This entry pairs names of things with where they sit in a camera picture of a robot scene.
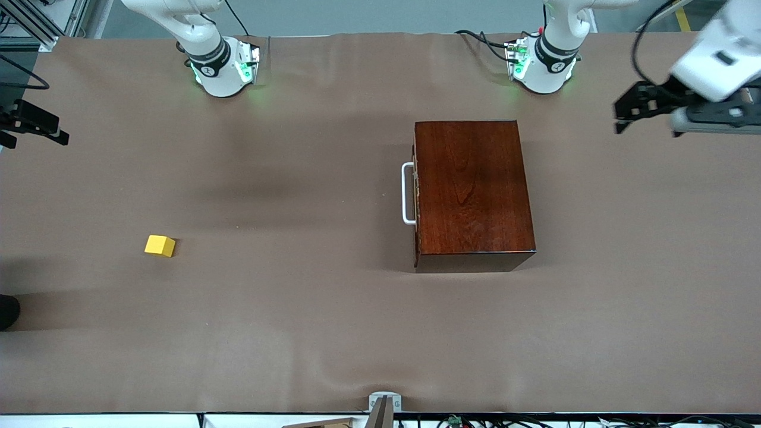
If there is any yellow block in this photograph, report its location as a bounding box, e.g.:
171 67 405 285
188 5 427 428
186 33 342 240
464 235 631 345
144 235 177 259

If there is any light wooden drawer white handle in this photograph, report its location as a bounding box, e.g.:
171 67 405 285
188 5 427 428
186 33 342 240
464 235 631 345
401 143 423 269

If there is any dark red wooden cabinet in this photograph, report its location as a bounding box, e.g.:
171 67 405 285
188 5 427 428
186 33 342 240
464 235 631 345
413 120 537 274

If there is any black round object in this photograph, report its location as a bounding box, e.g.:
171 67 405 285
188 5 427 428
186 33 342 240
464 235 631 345
0 294 21 332

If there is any brown table cloth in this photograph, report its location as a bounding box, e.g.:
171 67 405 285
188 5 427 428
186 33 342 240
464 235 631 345
0 33 761 415

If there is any light wooden board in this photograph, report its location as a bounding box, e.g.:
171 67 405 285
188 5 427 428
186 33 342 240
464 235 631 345
281 417 357 428

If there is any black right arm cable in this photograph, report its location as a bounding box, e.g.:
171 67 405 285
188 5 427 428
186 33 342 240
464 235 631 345
0 55 50 92

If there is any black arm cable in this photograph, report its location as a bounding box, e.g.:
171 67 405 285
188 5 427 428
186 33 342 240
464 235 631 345
0 55 50 92
631 0 684 96

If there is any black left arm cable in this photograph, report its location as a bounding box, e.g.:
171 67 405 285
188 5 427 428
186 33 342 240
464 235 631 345
631 0 684 96

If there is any aluminium frame with black bars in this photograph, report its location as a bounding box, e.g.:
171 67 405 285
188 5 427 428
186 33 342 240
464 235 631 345
0 0 90 52

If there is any black left base cable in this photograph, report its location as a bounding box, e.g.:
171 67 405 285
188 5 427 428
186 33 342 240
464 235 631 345
477 31 513 62
454 29 513 49

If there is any black base cable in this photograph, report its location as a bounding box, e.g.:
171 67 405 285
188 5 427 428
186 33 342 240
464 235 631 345
224 0 251 37
477 31 513 62
454 29 513 49

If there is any black right base cable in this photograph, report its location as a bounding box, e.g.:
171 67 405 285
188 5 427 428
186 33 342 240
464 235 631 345
224 0 251 37

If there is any thin black cable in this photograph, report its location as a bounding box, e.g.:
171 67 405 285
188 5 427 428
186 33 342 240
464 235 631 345
595 416 761 428
467 416 595 428

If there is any aluminium camera stand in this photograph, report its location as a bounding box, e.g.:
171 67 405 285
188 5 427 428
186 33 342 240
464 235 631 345
364 391 403 428

